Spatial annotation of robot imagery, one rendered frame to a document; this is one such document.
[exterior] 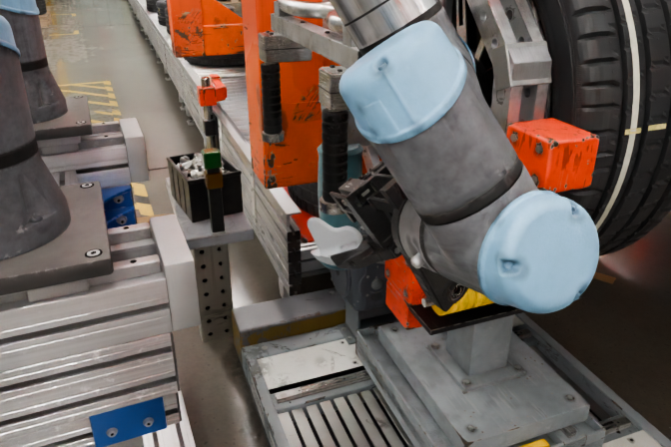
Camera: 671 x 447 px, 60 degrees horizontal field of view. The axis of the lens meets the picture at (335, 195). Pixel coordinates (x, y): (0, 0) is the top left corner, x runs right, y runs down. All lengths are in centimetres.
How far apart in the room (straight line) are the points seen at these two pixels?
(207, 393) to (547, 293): 138
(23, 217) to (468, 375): 99
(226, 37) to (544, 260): 308
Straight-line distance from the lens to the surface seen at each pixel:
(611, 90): 84
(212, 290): 175
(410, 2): 46
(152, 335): 73
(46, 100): 115
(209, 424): 159
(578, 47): 83
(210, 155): 136
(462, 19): 110
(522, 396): 136
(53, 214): 68
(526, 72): 81
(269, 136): 113
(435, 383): 135
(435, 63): 35
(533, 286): 37
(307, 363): 161
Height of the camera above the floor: 111
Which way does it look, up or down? 24 degrees down
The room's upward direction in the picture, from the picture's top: straight up
